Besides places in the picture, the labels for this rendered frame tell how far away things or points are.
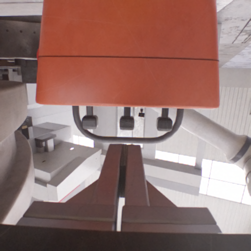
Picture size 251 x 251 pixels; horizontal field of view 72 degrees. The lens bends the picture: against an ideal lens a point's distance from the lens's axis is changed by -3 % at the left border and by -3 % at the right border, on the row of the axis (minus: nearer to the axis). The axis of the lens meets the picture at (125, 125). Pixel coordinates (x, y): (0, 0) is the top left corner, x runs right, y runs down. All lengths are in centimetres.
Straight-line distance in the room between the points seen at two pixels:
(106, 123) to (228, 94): 1084
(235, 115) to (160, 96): 1351
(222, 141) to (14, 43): 124
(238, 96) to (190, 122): 1282
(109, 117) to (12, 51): 247
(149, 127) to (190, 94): 303
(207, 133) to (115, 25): 62
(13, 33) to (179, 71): 123
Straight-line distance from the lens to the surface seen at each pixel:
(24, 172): 160
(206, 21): 20
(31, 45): 132
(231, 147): 75
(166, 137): 33
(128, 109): 26
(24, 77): 144
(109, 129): 354
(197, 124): 74
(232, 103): 1353
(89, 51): 19
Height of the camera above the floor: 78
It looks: 15 degrees up
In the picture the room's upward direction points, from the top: 179 degrees counter-clockwise
